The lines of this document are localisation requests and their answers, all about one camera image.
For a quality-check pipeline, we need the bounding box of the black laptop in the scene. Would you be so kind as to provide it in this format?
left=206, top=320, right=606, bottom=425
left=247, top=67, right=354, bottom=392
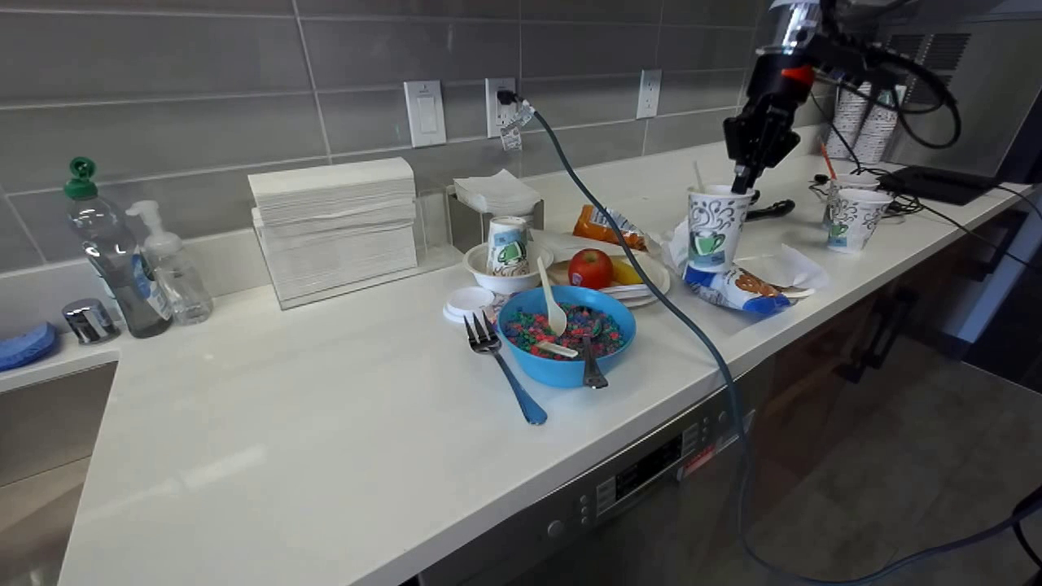
left=876, top=158, right=1006, bottom=207

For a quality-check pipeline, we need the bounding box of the metal napkin holder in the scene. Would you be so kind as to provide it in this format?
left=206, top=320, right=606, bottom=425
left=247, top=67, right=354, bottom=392
left=445, top=164, right=548, bottom=254

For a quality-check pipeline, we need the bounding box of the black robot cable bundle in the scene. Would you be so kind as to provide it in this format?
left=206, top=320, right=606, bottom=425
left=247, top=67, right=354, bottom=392
left=807, top=29, right=967, bottom=157

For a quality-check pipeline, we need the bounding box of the orange snack bag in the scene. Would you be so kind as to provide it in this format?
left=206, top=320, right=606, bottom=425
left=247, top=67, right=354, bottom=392
left=570, top=202, right=651, bottom=254

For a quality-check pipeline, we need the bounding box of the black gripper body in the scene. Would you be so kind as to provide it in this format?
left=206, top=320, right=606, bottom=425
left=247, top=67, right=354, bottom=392
left=719, top=47, right=819, bottom=171

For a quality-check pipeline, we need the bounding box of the black cabinet handle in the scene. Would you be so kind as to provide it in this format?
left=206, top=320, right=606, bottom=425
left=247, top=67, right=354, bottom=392
left=841, top=286, right=904, bottom=384

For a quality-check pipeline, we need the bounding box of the blue snack bag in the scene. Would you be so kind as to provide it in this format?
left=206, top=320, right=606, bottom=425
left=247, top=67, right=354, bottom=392
left=661, top=222, right=819, bottom=322

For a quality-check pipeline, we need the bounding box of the white wall switch plate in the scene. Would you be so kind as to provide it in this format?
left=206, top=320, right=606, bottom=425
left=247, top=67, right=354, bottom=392
left=402, top=78, right=451, bottom=150

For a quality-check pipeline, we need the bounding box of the blue bowl of cereal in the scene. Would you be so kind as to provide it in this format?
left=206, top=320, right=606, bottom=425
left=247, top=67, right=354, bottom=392
left=494, top=283, right=642, bottom=391

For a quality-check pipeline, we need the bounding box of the small metal object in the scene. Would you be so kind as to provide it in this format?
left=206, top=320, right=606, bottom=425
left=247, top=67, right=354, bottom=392
left=60, top=296, right=125, bottom=347

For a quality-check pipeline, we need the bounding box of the green capped clear bottle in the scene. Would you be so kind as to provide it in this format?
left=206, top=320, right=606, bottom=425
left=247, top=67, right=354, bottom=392
left=60, top=157, right=175, bottom=338

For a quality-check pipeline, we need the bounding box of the white wall outlet plate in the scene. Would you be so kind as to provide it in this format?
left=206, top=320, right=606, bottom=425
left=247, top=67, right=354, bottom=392
left=636, top=67, right=663, bottom=121
left=482, top=74, right=521, bottom=138

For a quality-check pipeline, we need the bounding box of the white round lid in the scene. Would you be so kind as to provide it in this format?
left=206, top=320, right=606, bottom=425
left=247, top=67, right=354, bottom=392
left=440, top=283, right=501, bottom=324

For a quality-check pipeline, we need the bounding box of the white crumpled napkin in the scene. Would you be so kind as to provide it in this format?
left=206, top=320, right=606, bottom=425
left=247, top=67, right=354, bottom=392
left=746, top=240, right=834, bottom=299

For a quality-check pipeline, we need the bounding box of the white wall plug adapter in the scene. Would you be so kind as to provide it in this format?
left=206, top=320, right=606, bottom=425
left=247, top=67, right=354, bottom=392
left=494, top=88, right=542, bottom=157

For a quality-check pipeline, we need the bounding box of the grey power cable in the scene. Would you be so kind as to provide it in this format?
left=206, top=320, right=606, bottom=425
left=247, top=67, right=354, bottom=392
left=518, top=101, right=1042, bottom=586

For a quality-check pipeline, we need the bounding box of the green printed paper cup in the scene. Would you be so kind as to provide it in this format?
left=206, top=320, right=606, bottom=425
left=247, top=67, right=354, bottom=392
left=684, top=183, right=755, bottom=274
left=820, top=186, right=897, bottom=257

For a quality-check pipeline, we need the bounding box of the yellow fruit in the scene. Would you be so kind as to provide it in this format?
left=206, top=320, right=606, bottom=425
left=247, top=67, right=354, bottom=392
left=610, top=257, right=649, bottom=290

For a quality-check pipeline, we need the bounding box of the steel dishwasher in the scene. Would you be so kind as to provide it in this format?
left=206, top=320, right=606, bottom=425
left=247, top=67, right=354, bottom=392
left=410, top=368, right=785, bottom=586

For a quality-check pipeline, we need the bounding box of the white paper towel stack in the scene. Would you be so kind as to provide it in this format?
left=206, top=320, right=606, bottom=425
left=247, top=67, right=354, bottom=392
left=243, top=157, right=424, bottom=311

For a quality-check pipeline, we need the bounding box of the blue handled fork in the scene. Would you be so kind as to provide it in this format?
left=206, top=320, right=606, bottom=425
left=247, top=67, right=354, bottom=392
left=463, top=310, right=551, bottom=430

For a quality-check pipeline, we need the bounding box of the clear soap dispenser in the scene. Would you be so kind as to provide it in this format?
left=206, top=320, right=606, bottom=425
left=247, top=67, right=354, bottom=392
left=126, top=197, right=214, bottom=324

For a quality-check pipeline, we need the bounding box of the small yogurt cup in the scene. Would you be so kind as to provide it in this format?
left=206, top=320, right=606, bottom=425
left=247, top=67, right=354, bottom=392
left=485, top=214, right=531, bottom=274

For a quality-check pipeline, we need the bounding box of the white plastic spoon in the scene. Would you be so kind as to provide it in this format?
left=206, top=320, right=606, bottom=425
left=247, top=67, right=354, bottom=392
left=534, top=254, right=572, bottom=338

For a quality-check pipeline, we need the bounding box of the small white bowl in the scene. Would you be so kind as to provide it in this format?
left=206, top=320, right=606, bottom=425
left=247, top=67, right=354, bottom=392
left=458, top=240, right=548, bottom=299

